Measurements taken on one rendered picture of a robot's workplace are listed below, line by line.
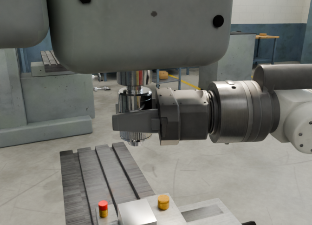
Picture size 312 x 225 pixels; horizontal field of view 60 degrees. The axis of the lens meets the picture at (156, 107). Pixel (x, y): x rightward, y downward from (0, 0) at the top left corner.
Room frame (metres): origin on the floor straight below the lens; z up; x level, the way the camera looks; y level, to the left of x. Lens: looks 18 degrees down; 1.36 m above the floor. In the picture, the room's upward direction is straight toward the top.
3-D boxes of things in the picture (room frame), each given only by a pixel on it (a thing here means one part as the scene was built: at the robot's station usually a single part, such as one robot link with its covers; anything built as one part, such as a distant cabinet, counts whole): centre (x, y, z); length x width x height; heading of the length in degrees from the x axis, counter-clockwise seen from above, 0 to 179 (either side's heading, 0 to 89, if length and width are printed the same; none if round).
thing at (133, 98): (0.36, 0.03, 1.26); 0.05 x 0.05 x 0.01
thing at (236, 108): (0.36, -0.06, 1.23); 0.13 x 0.12 x 0.10; 3
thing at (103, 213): (0.40, 0.09, 1.04); 0.02 x 0.02 x 0.03
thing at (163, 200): (0.42, -0.01, 1.04); 0.02 x 0.02 x 0.02
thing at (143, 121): (0.33, 0.03, 1.23); 0.06 x 0.02 x 0.03; 93
